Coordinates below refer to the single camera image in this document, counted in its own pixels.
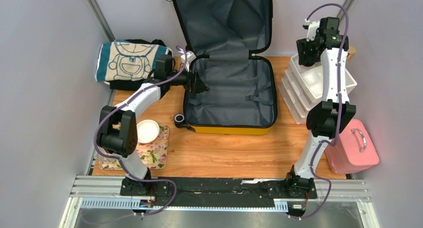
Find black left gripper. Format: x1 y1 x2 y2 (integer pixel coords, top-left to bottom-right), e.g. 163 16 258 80
167 63 210 95

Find beige gold cosmetic tube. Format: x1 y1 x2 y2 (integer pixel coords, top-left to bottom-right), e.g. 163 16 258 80
347 46 357 62

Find yellow cartoon hard-shell suitcase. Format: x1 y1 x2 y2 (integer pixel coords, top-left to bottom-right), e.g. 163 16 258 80
167 0 278 135

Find black garment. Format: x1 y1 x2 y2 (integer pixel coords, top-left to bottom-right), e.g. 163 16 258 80
105 39 171 91

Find teal cream cartoon shirt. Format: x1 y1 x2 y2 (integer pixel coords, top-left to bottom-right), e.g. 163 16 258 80
95 39 172 83

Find pink jewelry box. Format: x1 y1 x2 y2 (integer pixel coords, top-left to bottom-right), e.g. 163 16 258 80
325 119 380 175

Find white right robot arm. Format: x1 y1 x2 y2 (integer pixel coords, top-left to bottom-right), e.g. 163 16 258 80
284 17 356 198

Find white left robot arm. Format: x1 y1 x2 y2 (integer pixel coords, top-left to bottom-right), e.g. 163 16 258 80
93 54 209 196

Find white drawer organizer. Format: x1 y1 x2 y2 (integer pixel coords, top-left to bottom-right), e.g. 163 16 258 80
278 53 358 125

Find white small bowl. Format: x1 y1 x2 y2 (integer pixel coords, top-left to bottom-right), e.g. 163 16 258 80
136 120 160 144

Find floral tray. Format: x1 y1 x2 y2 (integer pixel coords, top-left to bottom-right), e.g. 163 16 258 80
97 125 170 170

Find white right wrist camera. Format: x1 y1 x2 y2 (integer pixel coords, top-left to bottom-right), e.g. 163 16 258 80
303 19 320 42

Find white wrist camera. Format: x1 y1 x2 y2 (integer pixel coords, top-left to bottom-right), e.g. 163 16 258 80
180 51 196 72
303 19 320 42

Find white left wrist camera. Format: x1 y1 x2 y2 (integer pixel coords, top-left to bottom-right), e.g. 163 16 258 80
180 51 196 72

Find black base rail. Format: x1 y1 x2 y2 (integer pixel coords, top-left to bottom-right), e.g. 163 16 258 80
120 177 317 208

